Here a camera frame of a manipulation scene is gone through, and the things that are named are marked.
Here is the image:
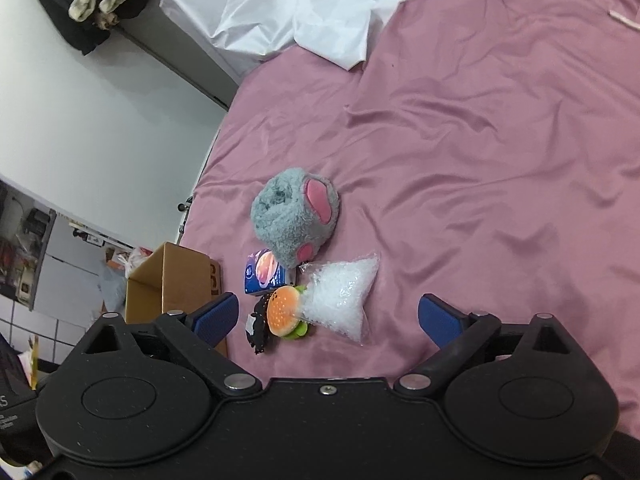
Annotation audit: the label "burger plush toy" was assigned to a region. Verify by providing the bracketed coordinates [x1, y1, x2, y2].
[266, 284, 314, 342]

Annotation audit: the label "white and red plastic bag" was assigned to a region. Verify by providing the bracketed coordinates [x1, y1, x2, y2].
[107, 245, 154, 281]

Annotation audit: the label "pink bedsheet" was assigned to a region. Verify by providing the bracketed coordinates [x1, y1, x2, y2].
[177, 0, 640, 441]

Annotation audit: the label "clear bag of white beads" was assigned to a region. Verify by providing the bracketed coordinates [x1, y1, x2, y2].
[297, 252, 381, 345]

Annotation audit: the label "black and cream garment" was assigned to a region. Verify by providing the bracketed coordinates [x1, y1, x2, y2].
[25, 0, 148, 56]

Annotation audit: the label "white cabinet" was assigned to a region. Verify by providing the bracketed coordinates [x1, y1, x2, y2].
[30, 210, 136, 323]

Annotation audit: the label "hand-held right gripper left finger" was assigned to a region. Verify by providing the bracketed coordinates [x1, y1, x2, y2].
[75, 291, 263, 398]

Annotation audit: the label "grey-blue plastic bag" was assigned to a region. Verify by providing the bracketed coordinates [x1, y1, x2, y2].
[96, 262, 129, 313]

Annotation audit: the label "pale pink ribbon strap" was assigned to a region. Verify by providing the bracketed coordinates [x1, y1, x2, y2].
[609, 9, 640, 31]

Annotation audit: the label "brown cardboard box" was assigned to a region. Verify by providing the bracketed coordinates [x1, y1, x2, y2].
[125, 241, 231, 358]

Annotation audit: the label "open cluttered cabinet shelf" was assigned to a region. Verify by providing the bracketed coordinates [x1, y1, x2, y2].
[0, 180, 57, 311]

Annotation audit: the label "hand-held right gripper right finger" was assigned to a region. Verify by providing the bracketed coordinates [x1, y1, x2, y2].
[394, 294, 581, 396]

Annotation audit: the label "grey plush toy pink ears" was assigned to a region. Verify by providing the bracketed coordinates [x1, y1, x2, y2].
[250, 167, 341, 270]

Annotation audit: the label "white cloth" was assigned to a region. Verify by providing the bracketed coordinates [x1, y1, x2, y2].
[160, 0, 416, 72]

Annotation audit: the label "blue tissue packet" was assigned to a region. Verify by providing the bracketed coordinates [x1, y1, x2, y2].
[242, 250, 297, 295]

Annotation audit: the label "grey wardrobe panel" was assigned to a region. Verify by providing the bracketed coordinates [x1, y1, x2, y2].
[112, 0, 243, 112]

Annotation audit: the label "small black plush toy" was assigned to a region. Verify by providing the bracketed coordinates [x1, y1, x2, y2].
[245, 292, 276, 356]

